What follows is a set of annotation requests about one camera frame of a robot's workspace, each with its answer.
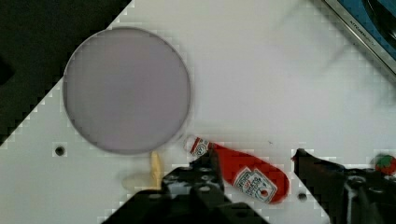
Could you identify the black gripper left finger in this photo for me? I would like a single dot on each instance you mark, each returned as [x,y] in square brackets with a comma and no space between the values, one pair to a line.
[188,195]

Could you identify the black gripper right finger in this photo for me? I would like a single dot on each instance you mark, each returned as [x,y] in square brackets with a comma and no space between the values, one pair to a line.
[348,196]

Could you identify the blue silver toy stove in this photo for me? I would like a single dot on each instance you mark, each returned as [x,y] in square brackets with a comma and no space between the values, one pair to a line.
[373,23]

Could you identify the red felt tomato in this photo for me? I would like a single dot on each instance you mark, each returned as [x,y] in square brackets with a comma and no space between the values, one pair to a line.
[386,164]

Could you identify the round purple plate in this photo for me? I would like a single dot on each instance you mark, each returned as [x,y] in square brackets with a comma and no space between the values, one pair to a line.
[127,91]

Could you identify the red felt ketchup bottle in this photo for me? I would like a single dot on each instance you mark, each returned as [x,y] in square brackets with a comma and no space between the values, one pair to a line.
[252,176]

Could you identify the yellow felt toy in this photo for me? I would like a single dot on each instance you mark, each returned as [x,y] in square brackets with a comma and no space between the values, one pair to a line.
[144,181]

